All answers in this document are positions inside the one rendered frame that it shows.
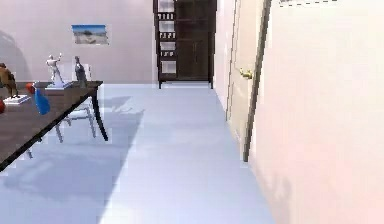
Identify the brown figure statue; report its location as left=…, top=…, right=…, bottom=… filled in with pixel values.
left=0, top=62, right=32, bottom=106

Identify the blue bottle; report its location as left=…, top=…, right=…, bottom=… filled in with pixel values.
left=32, top=81, right=52, bottom=116

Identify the framed landscape picture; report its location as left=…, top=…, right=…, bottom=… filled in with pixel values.
left=70, top=24, right=110, bottom=46

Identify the white chair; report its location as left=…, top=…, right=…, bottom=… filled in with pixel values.
left=25, top=63, right=98, bottom=160

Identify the brass door handle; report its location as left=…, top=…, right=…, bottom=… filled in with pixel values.
left=239, top=68, right=254, bottom=80

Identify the white figure statue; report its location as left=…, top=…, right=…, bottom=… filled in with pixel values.
left=44, top=53, right=72, bottom=90

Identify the dark brown wooden table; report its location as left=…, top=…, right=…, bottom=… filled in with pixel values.
left=0, top=80, right=110, bottom=173

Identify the dark brown shelf cabinet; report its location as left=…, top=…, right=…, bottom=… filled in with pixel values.
left=152, top=0, right=218, bottom=90

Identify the cream room door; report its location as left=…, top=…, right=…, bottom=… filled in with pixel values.
left=225, top=0, right=273, bottom=163

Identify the dark grey figure statue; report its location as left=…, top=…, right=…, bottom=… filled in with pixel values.
left=73, top=55, right=89, bottom=89

